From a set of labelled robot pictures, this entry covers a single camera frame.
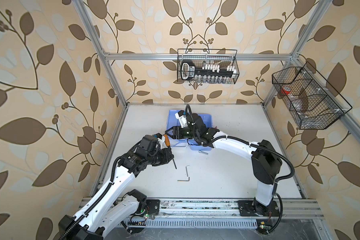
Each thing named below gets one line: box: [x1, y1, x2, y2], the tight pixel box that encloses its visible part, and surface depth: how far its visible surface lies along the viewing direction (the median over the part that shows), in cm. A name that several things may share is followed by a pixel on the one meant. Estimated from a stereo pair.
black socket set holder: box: [180, 60, 237, 83], surface depth 86 cm
